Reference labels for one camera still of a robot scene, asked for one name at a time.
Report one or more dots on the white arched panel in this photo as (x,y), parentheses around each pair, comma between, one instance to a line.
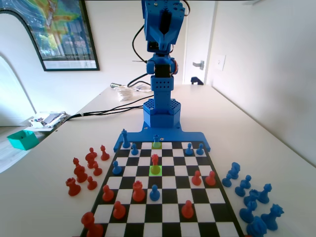
(14,49)

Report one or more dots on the black and white chessboard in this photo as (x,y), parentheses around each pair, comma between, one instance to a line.
(170,197)

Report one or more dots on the red bishop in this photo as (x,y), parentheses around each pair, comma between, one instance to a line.
(76,163)
(105,156)

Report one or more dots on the blue queen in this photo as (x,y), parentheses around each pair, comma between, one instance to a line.
(271,219)

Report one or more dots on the red pawn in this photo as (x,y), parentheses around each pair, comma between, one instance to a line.
(210,181)
(196,180)
(107,196)
(187,212)
(91,149)
(97,171)
(119,213)
(91,185)

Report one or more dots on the red knight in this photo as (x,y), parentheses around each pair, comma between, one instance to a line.
(90,160)
(81,175)

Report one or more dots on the white door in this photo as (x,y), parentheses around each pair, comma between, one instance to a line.
(197,37)

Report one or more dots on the flat printed papers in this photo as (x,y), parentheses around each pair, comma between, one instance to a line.
(142,87)

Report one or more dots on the white stacked items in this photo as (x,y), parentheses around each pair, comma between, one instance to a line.
(124,95)

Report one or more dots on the red rook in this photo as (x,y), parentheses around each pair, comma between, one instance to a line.
(73,190)
(138,195)

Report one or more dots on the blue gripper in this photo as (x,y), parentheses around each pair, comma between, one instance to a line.
(165,37)

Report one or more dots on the black framed map poster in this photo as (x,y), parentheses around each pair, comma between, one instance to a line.
(64,37)

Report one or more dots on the pile of papers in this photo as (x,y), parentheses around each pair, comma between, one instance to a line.
(47,119)

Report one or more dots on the blue king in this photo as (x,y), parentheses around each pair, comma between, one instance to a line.
(126,142)

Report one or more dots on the blue plastic clamp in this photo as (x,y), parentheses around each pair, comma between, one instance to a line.
(196,80)

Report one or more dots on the blue base plate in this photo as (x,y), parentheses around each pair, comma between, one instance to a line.
(192,137)

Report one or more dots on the white light switch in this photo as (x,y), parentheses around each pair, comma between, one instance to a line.
(220,63)

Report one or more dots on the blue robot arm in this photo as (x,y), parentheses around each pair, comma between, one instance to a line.
(161,116)

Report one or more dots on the small metal object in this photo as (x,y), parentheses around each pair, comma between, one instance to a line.
(113,85)

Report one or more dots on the teal plastic box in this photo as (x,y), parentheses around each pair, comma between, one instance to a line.
(24,142)

